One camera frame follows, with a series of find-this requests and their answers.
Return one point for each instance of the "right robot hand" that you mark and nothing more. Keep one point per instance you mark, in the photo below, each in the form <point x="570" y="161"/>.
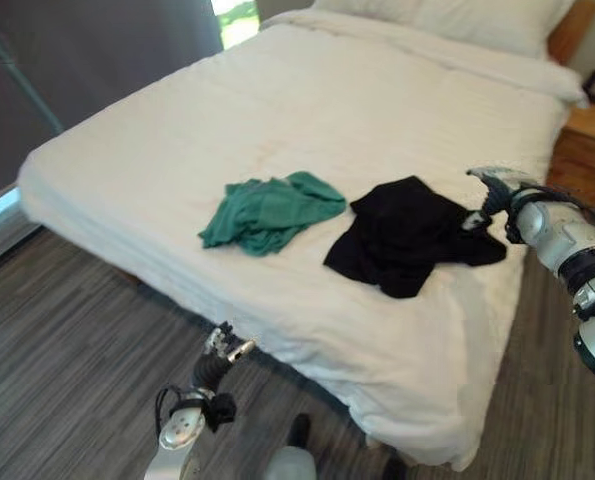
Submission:
<point x="497" y="192"/>

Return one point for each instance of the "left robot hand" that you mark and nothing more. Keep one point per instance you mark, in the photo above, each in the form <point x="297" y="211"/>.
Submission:
<point x="212" y="367"/>

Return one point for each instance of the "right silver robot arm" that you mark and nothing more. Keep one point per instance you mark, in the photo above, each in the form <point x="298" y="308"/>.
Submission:
<point x="567" y="255"/>

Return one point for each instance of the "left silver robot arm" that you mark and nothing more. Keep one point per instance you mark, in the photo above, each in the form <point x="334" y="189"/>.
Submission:
<point x="182" y="430"/>

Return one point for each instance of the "white bed duvet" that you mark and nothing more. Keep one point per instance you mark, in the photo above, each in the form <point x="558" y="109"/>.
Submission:
<point x="287" y="200"/>

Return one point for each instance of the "wooden nightstand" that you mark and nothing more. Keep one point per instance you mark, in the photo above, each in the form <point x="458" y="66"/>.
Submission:
<point x="584" y="155"/>

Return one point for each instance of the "black garment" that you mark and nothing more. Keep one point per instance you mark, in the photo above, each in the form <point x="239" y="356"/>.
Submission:
<point x="402" y="235"/>

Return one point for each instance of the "dark robot foot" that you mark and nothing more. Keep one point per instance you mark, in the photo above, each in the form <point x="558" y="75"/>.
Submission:
<point x="299" y="430"/>

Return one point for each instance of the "silver robot leg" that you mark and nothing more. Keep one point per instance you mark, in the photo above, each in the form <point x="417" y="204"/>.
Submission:
<point x="289" y="465"/>

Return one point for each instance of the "green garment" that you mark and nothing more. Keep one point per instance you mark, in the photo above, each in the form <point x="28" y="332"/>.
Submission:
<point x="272" y="212"/>

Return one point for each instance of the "wooden headboard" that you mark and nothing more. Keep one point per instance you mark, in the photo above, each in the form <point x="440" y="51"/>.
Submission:
<point x="569" y="35"/>

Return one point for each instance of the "white pillow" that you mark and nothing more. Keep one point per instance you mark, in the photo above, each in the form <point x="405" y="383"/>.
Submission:
<point x="457" y="20"/>

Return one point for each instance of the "grey curtain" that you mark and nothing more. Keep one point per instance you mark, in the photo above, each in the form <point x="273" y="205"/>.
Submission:
<point x="67" y="80"/>

